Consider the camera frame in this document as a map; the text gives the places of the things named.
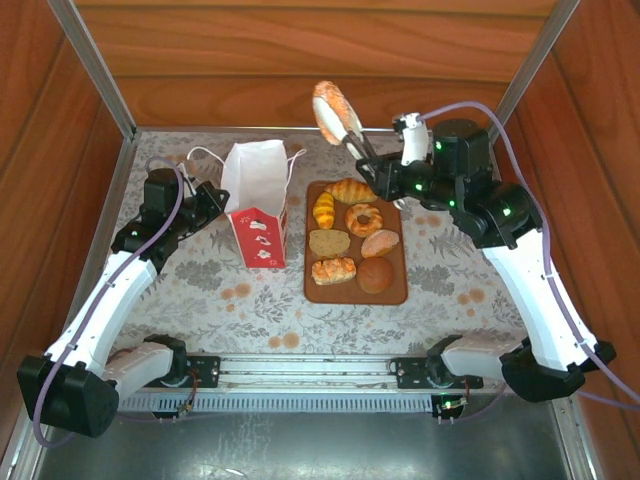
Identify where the white red printed paper bag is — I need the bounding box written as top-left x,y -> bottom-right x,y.
185,139 -> 307,270

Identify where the fake croissant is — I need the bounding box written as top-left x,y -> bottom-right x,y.
324,178 -> 379,205

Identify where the yellow striped fake bread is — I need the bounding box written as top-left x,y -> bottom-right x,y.
312,191 -> 337,230

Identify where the pink glazed fake roll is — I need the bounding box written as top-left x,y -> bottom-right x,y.
360,228 -> 401,259

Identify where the fake ring donut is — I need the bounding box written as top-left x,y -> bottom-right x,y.
344,202 -> 385,238

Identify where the fake seeded bread slice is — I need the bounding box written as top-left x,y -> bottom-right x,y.
308,228 -> 352,259

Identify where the round brown fake bun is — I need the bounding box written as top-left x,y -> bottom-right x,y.
356,256 -> 395,295

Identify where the fake bacon topped bread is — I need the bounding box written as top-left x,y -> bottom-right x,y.
311,256 -> 358,287

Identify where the aluminium table edge strip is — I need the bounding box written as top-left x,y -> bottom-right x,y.
133,125 -> 489,137

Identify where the floral tablecloth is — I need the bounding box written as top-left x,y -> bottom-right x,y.
107,130 -> 531,357

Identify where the brown wooden tray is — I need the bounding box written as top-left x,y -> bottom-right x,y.
303,180 -> 409,306

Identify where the grey metal sheet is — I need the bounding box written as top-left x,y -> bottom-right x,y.
29,407 -> 574,480

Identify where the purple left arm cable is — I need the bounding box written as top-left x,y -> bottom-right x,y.
32,155 -> 201,449

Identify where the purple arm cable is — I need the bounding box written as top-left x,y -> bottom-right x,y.
32,155 -> 201,449
419,101 -> 640,425

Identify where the aluminium side rail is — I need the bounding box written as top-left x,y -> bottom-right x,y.
0,137 -> 137,480

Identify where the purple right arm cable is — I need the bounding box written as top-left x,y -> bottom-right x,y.
419,101 -> 640,425

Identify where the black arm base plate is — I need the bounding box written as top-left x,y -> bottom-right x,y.
392,355 -> 484,391
187,353 -> 221,389

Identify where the aluminium frame post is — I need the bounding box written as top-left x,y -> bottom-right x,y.
487,0 -> 582,144
47,0 -> 139,142

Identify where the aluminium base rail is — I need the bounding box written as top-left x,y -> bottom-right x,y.
218,353 -> 399,389

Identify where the slotted grey cable duct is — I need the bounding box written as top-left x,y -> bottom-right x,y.
117,389 -> 436,414

